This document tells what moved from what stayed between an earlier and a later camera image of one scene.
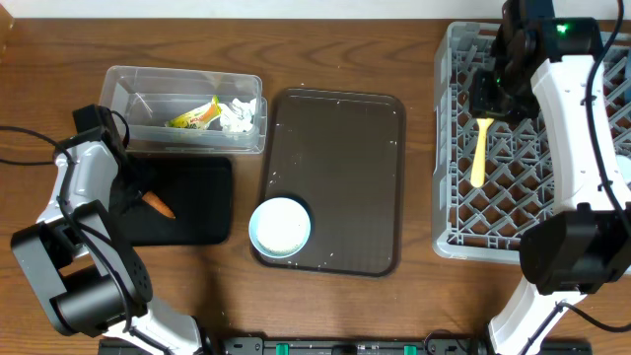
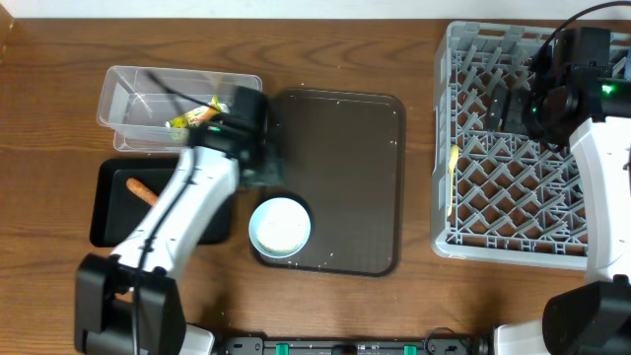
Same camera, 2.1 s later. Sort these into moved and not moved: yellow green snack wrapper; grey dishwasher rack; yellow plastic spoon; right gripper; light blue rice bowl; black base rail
Moved: yellow plastic spoon; right gripper
Not moved: black base rail; yellow green snack wrapper; grey dishwasher rack; light blue rice bowl
